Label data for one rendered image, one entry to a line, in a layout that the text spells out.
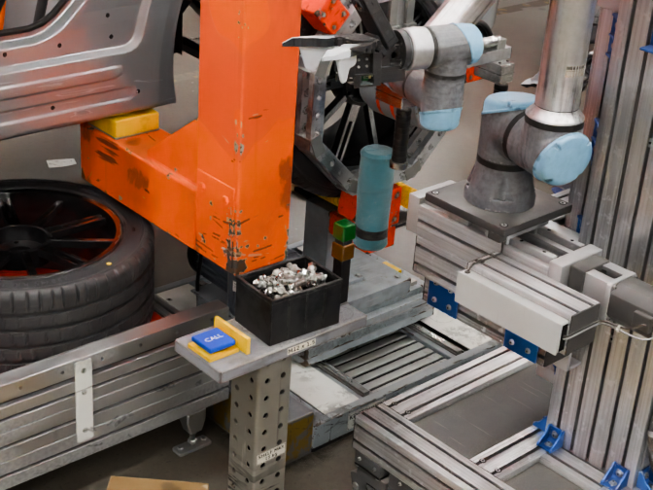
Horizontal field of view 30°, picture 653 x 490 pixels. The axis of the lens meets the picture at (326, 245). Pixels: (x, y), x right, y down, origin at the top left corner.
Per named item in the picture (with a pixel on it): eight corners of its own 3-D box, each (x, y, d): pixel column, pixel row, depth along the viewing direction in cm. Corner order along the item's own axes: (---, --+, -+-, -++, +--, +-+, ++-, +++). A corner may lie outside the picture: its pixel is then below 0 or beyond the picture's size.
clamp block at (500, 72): (486, 71, 309) (488, 52, 306) (513, 82, 303) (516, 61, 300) (472, 75, 306) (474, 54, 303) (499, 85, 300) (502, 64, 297)
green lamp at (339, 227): (344, 232, 284) (345, 217, 282) (356, 239, 281) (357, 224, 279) (331, 237, 281) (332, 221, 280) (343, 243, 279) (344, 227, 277)
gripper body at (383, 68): (352, 88, 207) (412, 82, 213) (352, 38, 205) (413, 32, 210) (330, 81, 214) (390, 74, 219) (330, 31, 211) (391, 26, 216)
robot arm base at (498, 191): (549, 201, 258) (556, 158, 254) (502, 219, 249) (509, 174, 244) (495, 178, 268) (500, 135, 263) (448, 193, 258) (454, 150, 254)
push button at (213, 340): (217, 334, 270) (217, 326, 269) (235, 348, 266) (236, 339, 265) (190, 344, 266) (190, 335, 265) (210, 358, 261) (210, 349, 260)
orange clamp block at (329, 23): (329, 6, 293) (311, -18, 286) (352, 14, 287) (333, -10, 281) (313, 29, 292) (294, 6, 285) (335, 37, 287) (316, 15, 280)
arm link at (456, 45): (483, 73, 220) (489, 27, 216) (431, 79, 215) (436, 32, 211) (460, 60, 226) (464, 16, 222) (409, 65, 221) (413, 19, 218)
